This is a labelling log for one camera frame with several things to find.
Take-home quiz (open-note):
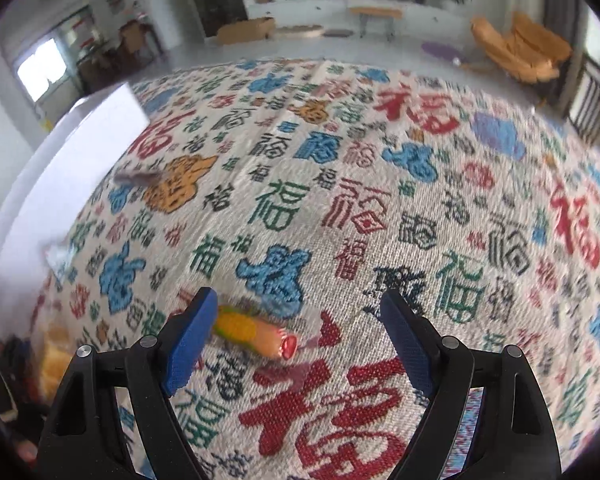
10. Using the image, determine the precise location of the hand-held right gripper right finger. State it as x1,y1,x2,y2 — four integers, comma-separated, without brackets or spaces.
380,290,563,480

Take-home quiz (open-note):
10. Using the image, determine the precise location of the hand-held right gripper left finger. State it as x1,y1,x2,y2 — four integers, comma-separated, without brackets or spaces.
37,287,218,480

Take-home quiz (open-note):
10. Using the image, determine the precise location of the yellow corn sausage packet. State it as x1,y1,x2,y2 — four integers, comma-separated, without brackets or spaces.
214,304,301,361

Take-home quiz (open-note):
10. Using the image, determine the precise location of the white cardboard box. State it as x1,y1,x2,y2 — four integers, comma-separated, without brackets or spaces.
0,82,151,321

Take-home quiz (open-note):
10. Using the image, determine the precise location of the printed blanket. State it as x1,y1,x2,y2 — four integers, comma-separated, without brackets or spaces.
0,57,600,480

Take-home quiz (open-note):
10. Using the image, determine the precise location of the purple mat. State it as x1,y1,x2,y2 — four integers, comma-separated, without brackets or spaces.
422,41,465,62

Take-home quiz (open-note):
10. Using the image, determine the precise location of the dark wooden railing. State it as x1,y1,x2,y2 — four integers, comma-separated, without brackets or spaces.
566,54,600,157

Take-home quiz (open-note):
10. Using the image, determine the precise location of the orange lounge chair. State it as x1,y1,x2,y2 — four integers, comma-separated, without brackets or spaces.
470,11,574,87

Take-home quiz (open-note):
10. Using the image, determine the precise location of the window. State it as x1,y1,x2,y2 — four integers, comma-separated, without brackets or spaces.
14,37,75,107

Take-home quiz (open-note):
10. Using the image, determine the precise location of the wooden chair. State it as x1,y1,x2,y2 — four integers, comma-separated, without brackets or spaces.
77,19,164,92

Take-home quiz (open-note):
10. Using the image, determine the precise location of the wooden box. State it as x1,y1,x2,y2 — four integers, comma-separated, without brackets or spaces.
215,17,277,46

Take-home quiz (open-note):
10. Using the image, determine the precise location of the round wooden tray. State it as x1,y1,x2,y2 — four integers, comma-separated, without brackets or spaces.
274,23,326,40

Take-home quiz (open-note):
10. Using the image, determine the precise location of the wooden bench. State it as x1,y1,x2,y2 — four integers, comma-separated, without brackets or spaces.
349,6,404,40

